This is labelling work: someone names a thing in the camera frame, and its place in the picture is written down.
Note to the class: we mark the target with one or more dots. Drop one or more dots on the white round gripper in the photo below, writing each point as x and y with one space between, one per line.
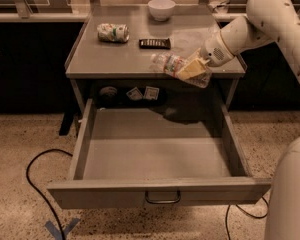
214 53

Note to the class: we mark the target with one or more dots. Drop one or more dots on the clear plastic water bottle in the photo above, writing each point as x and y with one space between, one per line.
170 64

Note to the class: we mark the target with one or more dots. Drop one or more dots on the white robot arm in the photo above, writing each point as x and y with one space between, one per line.
264 21

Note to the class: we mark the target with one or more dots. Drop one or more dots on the grey open top drawer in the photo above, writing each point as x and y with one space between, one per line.
122 153

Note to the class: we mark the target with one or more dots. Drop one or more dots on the dark chocolate bar packet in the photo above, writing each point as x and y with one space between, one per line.
155 44

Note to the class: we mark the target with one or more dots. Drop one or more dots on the white tag card right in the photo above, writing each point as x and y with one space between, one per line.
151 93

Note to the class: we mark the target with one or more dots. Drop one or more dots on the white tag card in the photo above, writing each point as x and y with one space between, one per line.
134 94
151 93

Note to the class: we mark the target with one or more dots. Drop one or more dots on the white ceramic bowl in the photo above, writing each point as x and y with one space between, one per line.
161 10

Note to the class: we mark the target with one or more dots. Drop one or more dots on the white tag card left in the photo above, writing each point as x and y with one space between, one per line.
134 94

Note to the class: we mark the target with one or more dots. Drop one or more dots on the grey metal cabinet table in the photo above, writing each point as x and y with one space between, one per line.
91 59

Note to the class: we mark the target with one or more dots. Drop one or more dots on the crushed green white can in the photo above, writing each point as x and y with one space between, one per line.
109 32

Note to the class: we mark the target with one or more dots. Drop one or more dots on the round grey object under table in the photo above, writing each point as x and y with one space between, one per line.
108 94

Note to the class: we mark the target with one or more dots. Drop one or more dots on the long white back counter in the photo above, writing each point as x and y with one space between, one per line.
221 12

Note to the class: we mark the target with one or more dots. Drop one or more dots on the metal drawer handle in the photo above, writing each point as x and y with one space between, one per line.
162 198

